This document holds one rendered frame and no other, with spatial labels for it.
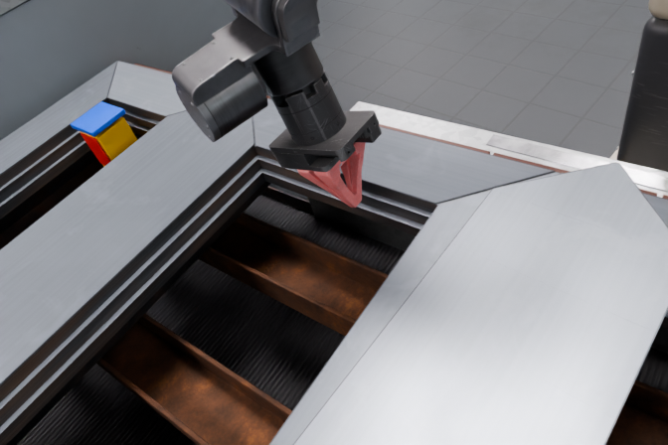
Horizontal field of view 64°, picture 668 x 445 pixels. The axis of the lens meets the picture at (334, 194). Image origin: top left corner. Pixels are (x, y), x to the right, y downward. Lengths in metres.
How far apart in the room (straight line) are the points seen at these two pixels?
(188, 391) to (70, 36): 0.64
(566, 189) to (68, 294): 0.53
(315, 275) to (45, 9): 0.62
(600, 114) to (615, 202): 1.54
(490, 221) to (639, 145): 0.86
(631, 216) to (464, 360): 0.21
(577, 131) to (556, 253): 1.52
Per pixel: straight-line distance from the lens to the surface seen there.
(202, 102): 0.45
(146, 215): 0.67
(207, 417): 0.70
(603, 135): 2.01
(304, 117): 0.49
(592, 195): 0.57
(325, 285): 0.74
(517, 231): 0.53
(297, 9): 0.42
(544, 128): 2.02
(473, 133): 0.93
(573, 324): 0.48
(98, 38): 1.08
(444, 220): 0.54
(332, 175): 0.51
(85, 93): 1.00
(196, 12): 1.20
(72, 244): 0.70
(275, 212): 1.06
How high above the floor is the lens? 1.26
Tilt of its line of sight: 43 degrees down
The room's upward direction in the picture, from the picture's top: 17 degrees counter-clockwise
